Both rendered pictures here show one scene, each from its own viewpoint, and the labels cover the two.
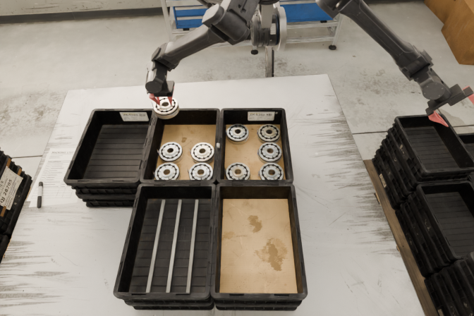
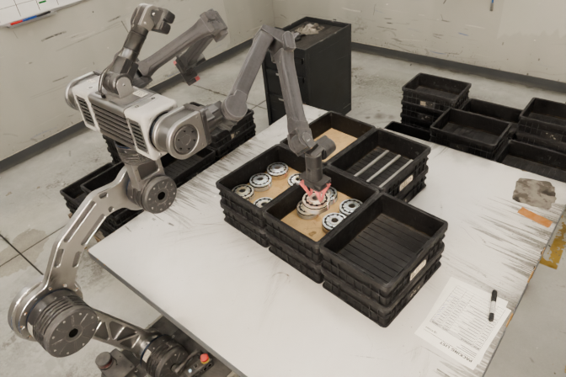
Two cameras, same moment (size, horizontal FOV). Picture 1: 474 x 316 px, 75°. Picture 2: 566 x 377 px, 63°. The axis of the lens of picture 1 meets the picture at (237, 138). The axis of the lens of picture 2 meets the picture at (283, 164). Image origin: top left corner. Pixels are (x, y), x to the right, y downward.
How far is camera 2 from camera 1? 221 cm
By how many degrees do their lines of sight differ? 84
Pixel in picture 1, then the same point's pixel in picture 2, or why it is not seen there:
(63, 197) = (465, 289)
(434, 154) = not seen: hidden behind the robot
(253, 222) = not seen: hidden behind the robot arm
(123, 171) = (388, 236)
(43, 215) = (490, 284)
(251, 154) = (272, 192)
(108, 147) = (391, 270)
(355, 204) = (240, 161)
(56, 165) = (468, 337)
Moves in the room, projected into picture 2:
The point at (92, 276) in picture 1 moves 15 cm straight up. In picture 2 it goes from (451, 215) to (456, 188)
